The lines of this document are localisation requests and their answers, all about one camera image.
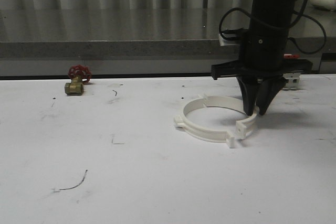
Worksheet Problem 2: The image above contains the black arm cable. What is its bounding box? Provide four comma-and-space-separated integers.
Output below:
218, 0, 327, 55

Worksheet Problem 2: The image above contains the white half clamp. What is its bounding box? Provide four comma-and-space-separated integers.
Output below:
173, 96, 235, 148
203, 96, 259, 140

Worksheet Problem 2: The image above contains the white circuit breaker red switch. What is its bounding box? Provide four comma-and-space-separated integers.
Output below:
283, 54, 300, 90

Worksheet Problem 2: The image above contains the brass valve red handwheel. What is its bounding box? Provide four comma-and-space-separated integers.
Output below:
65, 65, 92, 95

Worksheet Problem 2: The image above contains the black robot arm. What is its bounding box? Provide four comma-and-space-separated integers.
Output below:
211, 0, 312, 115

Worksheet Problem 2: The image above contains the black gripper second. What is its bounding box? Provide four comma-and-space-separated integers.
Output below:
211, 30, 312, 115

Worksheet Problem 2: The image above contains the grey stone counter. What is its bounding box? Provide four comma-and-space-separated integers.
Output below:
0, 8, 336, 78

